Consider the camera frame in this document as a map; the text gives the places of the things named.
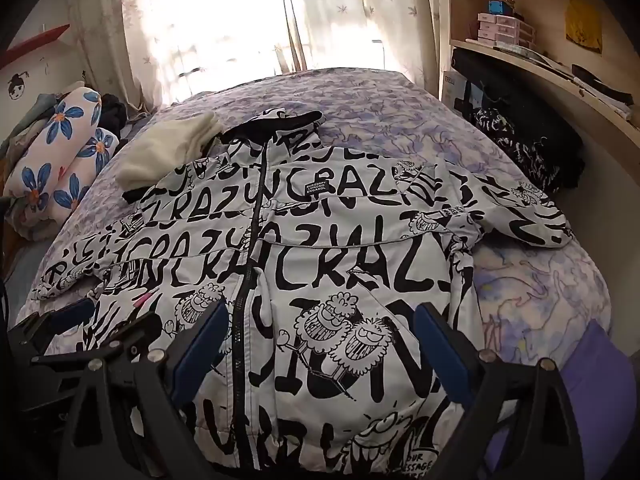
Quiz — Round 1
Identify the white black printed jacket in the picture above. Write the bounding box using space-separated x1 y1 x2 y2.
31 107 573 480

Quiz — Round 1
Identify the dark navy cloth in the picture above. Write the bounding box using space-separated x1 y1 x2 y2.
100 94 129 133

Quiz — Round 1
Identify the white floral curtain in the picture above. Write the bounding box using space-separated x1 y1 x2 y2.
65 0 301 108
277 0 446 96

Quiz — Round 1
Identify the cream folded cloth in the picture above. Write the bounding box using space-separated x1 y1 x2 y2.
117 112 226 193

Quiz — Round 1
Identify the purple cat print blanket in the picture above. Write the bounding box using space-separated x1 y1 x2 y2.
15 67 613 361

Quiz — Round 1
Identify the purple bed sheet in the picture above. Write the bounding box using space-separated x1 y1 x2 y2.
482 319 632 480

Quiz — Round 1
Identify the beige wooden shelf unit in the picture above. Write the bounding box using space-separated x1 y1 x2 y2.
440 0 640 201

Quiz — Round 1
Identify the black strap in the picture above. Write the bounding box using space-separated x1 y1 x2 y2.
571 64 634 107

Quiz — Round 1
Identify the black white patterned cloth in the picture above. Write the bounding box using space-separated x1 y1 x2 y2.
472 107 587 193

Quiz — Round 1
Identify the grey green clothes pile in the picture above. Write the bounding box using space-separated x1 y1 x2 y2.
0 91 68 161

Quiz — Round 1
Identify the yellow cloth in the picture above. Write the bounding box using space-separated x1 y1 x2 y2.
565 0 604 54

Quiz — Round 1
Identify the blue flower pink quilt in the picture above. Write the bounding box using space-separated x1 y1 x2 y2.
2 87 121 241

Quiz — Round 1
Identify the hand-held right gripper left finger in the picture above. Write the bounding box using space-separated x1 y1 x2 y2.
62 299 232 480

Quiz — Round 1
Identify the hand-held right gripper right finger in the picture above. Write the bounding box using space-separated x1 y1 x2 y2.
412 304 587 480

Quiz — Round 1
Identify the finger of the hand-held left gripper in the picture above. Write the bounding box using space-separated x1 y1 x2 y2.
7 299 97 358
31 312 167 368

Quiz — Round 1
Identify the cartoon face wall sticker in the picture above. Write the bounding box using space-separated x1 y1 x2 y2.
7 72 29 102

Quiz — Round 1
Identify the red wall shelf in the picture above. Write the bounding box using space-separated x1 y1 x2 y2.
0 24 71 67

